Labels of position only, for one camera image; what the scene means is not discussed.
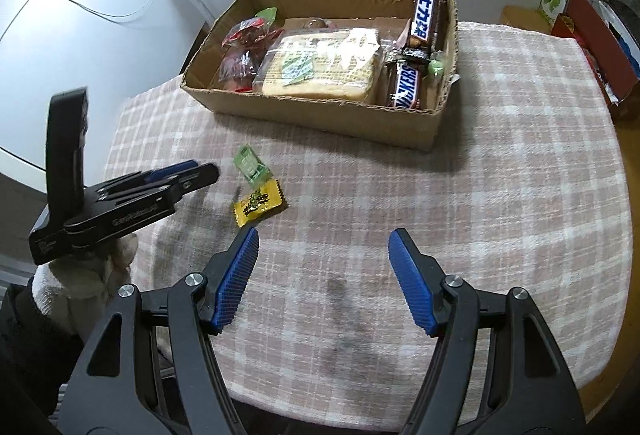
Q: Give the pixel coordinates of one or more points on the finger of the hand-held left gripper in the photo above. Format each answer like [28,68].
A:
[197,176]
[167,172]

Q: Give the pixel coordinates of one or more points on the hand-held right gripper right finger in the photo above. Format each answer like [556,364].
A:
[410,275]

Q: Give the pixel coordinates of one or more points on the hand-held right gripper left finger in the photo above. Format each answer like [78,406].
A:
[239,276]

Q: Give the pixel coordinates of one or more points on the small green candy packet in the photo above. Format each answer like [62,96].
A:
[436,65]
[252,165]

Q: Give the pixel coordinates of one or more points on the yellow candy packet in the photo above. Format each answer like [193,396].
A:
[260,202]

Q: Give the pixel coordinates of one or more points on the clear red snack packet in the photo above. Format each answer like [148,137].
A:
[240,65]

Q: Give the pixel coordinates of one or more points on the cardboard box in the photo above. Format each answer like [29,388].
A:
[325,125]

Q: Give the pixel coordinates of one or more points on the bread packet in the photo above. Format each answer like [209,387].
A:
[320,65]

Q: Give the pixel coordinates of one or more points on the red green candy packet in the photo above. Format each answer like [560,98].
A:
[262,16]

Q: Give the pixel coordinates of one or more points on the brown chocolate bar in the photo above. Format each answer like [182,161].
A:
[406,84]
[424,20]

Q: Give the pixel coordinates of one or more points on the round brown candy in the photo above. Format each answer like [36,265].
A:
[317,22]

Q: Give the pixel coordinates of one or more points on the person's left forearm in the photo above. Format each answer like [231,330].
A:
[35,350]

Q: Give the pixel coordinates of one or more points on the person's left hand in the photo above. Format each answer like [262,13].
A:
[80,282]

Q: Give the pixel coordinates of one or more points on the checked tablecloth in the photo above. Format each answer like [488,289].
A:
[500,165]

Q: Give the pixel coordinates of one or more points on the red box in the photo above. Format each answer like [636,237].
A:
[597,42]

